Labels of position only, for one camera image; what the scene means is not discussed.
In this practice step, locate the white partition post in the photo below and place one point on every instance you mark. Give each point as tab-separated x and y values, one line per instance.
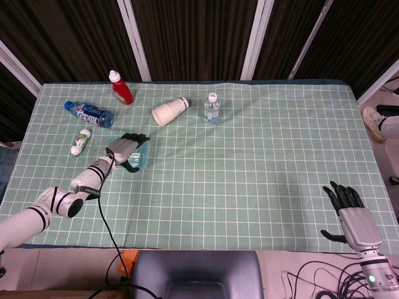
257	37
18	68
134	40
378	82
310	40

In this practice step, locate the white trouser leg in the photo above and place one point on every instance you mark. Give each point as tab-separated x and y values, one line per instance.
391	124

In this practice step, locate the white sneaker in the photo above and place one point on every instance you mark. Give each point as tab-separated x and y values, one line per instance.
372	120

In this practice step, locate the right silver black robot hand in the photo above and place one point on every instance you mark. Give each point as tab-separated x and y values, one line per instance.
358	225

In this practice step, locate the small white labelled bottle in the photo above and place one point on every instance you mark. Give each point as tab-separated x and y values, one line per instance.
81	141

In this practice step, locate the blue drink bottle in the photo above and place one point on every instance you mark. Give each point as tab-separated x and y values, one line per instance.
90	114

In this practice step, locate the red ketchup squeeze bottle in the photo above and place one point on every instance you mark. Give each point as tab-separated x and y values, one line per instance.
123	92

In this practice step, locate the grey robot torso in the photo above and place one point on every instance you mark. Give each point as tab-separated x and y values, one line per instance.
199	268

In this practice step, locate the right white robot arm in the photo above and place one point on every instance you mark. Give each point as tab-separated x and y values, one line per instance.
377	275

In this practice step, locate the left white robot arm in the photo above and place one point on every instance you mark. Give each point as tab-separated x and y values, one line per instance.
87	177

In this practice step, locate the clear water bottle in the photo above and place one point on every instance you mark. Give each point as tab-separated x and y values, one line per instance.
212	110

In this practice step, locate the blue denim cloth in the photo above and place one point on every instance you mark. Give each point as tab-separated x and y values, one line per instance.
7	168

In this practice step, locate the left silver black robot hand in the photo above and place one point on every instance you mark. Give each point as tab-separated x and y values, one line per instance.
123	148

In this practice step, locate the green checked tablecloth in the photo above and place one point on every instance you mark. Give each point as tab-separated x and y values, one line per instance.
249	155

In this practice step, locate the black flat object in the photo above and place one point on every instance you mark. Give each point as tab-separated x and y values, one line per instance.
388	109

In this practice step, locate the orange plastic part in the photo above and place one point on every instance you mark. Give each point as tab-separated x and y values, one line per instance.
128	258

